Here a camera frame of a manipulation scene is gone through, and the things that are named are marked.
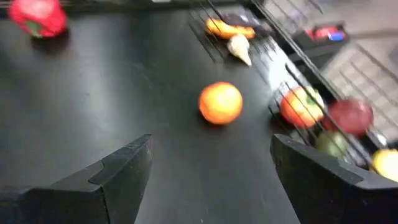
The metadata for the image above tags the orange carrot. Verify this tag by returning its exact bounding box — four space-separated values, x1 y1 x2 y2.
205 17 256 40

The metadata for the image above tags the black table mat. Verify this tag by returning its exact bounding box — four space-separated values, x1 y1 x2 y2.
0 6 312 224

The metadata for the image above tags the orange tomato with green stem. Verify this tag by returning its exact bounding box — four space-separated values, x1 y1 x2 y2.
279 85 326 129

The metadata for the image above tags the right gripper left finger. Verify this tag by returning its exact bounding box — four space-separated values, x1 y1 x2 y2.
0 133 153 224

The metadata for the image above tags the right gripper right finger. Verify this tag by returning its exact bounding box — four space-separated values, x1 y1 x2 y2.
270 133 398 224

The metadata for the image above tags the red black power station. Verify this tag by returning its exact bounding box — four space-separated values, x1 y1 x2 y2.
292 21 351 63

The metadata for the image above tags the green avocado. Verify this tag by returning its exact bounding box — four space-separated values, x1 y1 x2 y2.
315 130 349 159

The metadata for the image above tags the white garlic bulb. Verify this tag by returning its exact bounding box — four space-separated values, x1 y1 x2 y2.
226 33 253 67

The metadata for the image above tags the red bell pepper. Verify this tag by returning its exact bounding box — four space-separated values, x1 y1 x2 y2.
7 0 68 39

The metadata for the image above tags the yellow lemon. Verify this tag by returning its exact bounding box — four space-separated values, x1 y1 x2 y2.
369 148 398 183

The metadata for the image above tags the round orange fruit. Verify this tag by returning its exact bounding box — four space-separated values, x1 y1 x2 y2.
198 81 244 126

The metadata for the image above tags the black wire basket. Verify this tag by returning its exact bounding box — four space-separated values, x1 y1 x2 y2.
267 62 398 175
186 0 280 68

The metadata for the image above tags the dark red apple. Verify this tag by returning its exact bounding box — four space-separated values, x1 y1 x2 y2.
323 98 374 138

